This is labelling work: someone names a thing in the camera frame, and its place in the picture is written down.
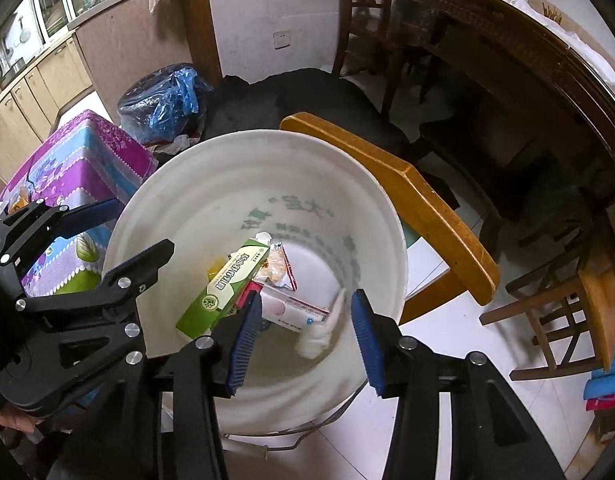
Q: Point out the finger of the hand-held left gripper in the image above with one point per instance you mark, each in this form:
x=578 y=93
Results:
x=132 y=275
x=94 y=212

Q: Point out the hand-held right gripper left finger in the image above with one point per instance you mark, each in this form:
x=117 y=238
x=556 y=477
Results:
x=245 y=345

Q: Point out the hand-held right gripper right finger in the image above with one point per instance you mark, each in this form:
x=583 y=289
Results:
x=367 y=340

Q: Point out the white tissue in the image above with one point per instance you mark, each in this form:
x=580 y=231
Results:
x=317 y=332

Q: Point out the white box red label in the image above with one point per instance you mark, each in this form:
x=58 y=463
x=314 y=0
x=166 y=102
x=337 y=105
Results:
x=292 y=310

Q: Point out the long green carton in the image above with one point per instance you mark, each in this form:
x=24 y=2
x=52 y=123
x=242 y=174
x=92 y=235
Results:
x=222 y=290

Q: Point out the yellow snack packet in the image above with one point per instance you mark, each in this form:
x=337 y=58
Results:
x=215 y=267

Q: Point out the orange white snack wrapper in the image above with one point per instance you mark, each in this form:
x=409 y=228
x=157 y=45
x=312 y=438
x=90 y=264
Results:
x=277 y=267

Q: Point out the white plastic bucket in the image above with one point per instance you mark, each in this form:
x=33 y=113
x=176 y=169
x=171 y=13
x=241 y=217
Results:
x=212 y=185

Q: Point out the blue trash bag bin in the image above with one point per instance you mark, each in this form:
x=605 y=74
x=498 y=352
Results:
x=160 y=107

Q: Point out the person's left hand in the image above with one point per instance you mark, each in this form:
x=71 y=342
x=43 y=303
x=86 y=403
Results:
x=14 y=417

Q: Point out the table with striped floral cloth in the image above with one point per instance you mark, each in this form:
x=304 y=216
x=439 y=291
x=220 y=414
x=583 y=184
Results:
x=87 y=160

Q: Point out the beige base cabinets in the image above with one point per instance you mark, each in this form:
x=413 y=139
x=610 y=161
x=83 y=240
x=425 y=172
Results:
x=42 y=75

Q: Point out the small yellow wooden chair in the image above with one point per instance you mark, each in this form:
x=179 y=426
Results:
x=412 y=185

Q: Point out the beige counter cabinet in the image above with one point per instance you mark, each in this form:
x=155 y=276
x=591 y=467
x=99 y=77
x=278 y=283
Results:
x=127 y=45

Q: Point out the wooden stool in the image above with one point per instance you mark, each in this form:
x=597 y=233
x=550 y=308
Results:
x=595 y=300

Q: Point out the dark wooden table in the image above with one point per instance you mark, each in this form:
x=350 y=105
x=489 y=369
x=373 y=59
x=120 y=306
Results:
x=512 y=60

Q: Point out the dark wooden chair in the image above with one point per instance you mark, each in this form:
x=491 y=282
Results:
x=367 y=20

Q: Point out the white plastic bags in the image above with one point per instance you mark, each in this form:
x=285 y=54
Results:
x=597 y=60

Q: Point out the round beige board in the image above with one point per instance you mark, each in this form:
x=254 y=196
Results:
x=552 y=12

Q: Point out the brown wooden door frame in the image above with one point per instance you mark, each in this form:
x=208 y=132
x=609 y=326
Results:
x=202 y=20

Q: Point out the white wall socket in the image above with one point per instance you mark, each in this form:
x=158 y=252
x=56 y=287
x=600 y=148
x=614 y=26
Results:
x=282 y=38

